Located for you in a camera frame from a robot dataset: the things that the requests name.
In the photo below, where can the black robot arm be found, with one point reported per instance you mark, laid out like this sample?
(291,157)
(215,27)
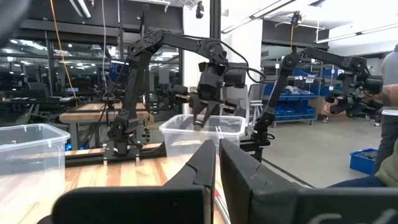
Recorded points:
(174,91)

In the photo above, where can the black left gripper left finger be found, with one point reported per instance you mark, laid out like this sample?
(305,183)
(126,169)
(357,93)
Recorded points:
(140,205)

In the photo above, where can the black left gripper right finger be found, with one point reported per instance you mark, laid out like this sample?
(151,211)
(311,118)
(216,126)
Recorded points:
(280,205)

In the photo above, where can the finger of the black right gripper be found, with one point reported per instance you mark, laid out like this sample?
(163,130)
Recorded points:
(212,110)
(197,109)

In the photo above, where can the wooden workbench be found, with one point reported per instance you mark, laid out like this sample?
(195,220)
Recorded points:
(90,113)

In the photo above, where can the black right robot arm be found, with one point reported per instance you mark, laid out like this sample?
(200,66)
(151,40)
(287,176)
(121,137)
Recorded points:
(132,90)

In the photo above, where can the blue bin shelf rack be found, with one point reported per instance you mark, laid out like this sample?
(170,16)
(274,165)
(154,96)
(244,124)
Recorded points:
(295,96)

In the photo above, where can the person's hand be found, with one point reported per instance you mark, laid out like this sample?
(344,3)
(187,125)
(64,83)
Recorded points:
(326,108)

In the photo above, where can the black ceiling camera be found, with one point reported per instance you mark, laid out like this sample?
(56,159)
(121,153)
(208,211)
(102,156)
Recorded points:
(200,10)

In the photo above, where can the clear plastic bin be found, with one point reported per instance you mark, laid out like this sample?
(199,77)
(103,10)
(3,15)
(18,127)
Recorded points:
(186,137)
(31,149)

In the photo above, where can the long ceiling light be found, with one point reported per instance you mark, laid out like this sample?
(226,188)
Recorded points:
(258,14)
(357,32)
(81,7)

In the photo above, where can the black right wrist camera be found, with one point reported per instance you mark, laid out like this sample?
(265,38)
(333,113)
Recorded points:
(235,76)

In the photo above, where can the black vertical post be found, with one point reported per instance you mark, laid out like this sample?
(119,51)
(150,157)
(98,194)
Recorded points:
(215,18)

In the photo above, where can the blue floor bin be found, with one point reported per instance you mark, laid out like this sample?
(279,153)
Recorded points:
(362,161)

